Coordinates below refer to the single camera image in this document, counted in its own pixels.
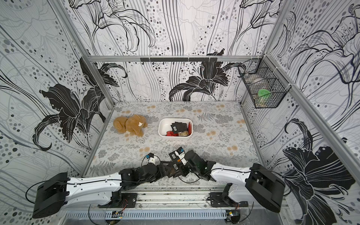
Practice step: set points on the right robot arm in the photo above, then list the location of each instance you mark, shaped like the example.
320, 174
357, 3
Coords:
243, 184

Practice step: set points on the black wire basket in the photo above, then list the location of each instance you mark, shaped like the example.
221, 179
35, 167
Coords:
262, 74

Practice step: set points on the white plastic storage box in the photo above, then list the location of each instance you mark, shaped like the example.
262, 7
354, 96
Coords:
165, 125

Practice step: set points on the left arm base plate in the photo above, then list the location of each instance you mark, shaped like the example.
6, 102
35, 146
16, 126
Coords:
126, 201

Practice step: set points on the green lid in basket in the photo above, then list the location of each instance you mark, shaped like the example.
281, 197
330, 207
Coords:
263, 93

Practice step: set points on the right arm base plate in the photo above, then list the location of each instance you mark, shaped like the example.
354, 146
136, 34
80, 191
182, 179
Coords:
217, 200

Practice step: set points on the aluminium corner frame post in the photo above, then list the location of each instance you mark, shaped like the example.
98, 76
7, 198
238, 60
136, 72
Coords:
59, 10

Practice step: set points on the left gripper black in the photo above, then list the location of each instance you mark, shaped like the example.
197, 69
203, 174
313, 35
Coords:
161, 171

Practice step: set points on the red foil tea bag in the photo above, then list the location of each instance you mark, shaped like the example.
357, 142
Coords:
171, 134

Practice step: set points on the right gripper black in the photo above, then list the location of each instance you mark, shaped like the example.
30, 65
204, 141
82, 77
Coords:
182, 166

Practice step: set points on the black bar on rail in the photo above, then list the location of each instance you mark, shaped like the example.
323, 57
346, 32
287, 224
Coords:
182, 59

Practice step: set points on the white perforated cable duct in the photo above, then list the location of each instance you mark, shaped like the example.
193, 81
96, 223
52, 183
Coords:
147, 214

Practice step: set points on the brown plush dog toy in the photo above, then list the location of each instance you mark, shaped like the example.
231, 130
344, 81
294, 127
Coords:
133, 125

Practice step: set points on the black tea bag sachet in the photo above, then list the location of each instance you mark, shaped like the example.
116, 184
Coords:
179, 127

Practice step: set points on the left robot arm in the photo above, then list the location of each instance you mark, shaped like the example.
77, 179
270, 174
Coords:
62, 191

